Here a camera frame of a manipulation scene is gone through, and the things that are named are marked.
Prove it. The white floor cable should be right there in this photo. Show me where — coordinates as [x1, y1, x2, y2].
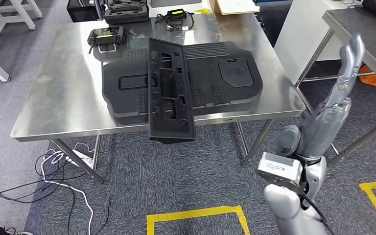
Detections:
[40, 142, 94, 235]

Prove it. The grey box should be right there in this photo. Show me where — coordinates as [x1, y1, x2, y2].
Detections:
[150, 0, 204, 8]

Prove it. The black floor cable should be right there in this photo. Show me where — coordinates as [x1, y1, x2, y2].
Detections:
[0, 150, 88, 205]

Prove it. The black plastic panel part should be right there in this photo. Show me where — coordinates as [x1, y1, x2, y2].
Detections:
[147, 37, 196, 145]

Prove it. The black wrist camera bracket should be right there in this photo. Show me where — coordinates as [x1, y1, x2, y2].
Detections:
[255, 170, 309, 196]

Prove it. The cardboard box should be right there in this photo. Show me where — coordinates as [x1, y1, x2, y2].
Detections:
[209, 0, 261, 16]

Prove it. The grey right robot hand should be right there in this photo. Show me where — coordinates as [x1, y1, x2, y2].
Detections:
[275, 32, 366, 161]

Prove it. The black foam tool case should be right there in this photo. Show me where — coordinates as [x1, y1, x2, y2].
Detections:
[103, 0, 150, 25]

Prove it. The orange bag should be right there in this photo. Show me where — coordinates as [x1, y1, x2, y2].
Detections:
[357, 64, 376, 88]

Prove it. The black remote controller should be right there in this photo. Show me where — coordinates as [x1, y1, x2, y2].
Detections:
[87, 25, 127, 55]

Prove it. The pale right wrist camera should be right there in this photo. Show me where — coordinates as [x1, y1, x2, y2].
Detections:
[257, 152, 305, 189]

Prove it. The stainless steel table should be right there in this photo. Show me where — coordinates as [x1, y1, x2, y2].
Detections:
[322, 8, 376, 166]
[10, 13, 307, 185]

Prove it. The white power strip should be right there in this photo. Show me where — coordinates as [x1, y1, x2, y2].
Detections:
[65, 148, 95, 170]

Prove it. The black charger yellow label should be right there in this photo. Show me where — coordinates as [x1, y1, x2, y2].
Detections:
[155, 8, 196, 32]

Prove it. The white cabinet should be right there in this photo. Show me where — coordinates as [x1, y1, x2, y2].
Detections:
[274, 0, 367, 86]

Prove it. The large black moulded panel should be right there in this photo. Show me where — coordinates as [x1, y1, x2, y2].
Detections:
[101, 41, 264, 128]

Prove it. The black equipment box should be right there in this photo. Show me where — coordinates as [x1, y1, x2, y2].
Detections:
[66, 0, 104, 23]

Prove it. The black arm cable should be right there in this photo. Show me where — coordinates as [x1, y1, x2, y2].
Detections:
[300, 193, 335, 235]

